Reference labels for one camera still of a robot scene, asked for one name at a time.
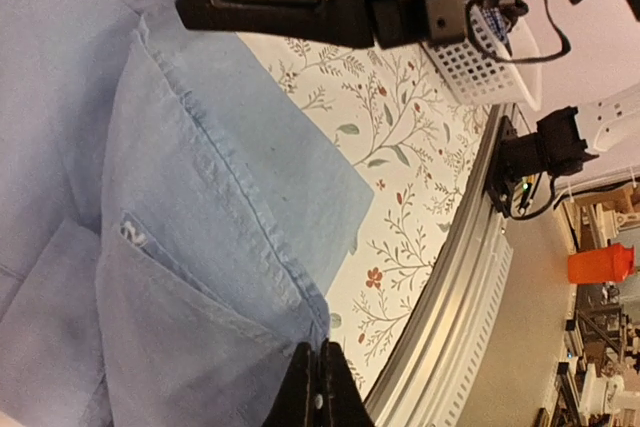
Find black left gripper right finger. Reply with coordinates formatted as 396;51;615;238
319;340;374;427

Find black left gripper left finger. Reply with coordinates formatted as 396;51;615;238
262;342;320;427

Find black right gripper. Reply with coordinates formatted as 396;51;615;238
175;0;467;47

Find light blue long sleeve shirt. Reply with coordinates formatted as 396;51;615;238
1;0;373;426

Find floral patterned table cloth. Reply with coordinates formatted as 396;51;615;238
242;34;487;393

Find white plastic laundry basket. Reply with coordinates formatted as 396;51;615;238
423;5;542;111

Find blue checked shirt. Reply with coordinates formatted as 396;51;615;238
479;5;511;44

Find orange plastic container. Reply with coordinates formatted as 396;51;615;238
568;243;636;285

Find aluminium front rail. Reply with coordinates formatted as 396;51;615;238
365;104;526;426

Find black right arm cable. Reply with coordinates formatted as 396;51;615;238
464;0;574;68

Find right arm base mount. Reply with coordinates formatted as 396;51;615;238
484;106;597;221

